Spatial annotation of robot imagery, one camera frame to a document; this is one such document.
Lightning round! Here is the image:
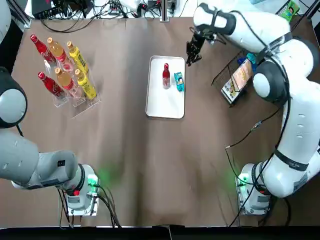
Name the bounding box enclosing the black desk cable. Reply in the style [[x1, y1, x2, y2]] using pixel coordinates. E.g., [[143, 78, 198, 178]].
[[39, 18, 94, 34]]

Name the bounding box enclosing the aluminium frame post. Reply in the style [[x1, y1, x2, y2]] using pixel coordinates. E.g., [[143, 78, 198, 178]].
[[160, 0, 171, 23]]

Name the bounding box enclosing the usb hub with red lights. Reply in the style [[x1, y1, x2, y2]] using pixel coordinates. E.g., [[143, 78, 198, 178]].
[[108, 1, 123, 13]]

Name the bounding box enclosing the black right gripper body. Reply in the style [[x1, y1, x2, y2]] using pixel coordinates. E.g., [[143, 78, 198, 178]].
[[186, 31, 208, 55]]

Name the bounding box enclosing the yellow tea bottle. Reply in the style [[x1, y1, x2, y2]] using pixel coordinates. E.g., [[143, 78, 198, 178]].
[[66, 41, 90, 73], [74, 69, 98, 100]]

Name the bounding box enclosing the black wire basket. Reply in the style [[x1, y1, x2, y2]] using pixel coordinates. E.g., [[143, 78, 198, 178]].
[[211, 9, 305, 109]]

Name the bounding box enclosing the white rectangular tray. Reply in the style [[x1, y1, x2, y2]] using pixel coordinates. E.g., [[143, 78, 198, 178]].
[[145, 55, 186, 120]]

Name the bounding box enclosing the aluminium frame profile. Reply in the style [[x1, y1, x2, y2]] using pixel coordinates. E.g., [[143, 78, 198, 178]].
[[9, 0, 33, 28]]

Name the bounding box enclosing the white desk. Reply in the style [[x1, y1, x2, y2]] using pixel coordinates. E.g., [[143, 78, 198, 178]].
[[24, 0, 320, 20]]

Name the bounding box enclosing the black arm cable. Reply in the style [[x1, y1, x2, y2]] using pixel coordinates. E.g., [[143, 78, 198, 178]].
[[224, 107, 288, 181], [56, 184, 122, 229]]

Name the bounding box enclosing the red cola bottle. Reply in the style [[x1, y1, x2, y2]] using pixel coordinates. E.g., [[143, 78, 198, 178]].
[[161, 62, 171, 90], [29, 34, 57, 65], [37, 71, 66, 99]]

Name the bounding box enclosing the green snack packet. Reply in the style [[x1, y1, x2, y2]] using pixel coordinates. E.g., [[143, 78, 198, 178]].
[[279, 0, 300, 23]]

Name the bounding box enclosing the orange white snack box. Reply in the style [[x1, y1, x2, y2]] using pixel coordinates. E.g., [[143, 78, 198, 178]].
[[221, 59, 254, 103]]

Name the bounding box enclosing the orange tea bottle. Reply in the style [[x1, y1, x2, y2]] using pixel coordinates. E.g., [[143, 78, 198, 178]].
[[54, 67, 83, 98], [46, 37, 73, 68]]

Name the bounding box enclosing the black device box red logo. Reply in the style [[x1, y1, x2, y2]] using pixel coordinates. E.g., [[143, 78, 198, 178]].
[[31, 0, 76, 20]]

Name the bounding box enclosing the clear acrylic bottle shelf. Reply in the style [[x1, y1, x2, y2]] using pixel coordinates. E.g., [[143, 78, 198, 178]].
[[41, 49, 102, 119]]

